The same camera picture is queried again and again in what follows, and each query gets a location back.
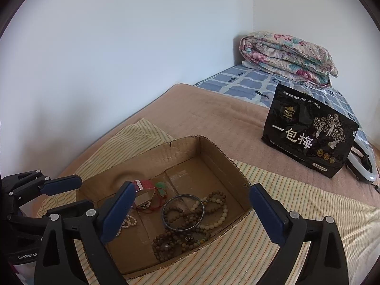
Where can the brown cardboard box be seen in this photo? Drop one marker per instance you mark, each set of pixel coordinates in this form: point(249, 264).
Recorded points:
point(184, 166)

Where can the yellow striped blanket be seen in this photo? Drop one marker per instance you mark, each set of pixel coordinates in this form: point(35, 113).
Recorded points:
point(311, 202)

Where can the brown blanket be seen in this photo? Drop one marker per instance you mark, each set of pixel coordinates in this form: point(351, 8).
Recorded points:
point(207, 115)

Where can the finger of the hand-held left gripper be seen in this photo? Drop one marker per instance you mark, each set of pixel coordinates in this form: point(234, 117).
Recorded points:
point(61, 184)
point(71, 206)

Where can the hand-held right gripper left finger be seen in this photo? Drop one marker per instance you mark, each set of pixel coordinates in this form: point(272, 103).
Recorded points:
point(118, 210)

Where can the folded floral quilt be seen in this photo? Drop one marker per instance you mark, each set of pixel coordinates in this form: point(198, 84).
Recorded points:
point(282, 56)

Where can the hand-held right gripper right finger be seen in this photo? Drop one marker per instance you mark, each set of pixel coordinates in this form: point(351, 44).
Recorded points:
point(267, 213)

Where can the thin blue bangle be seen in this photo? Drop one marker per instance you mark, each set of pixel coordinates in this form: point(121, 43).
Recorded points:
point(183, 195)

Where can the black snack bag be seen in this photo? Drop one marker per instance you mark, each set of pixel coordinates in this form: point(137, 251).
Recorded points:
point(302, 136)

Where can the blue checked bedsheet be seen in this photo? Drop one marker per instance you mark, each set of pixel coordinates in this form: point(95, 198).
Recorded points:
point(237, 80)

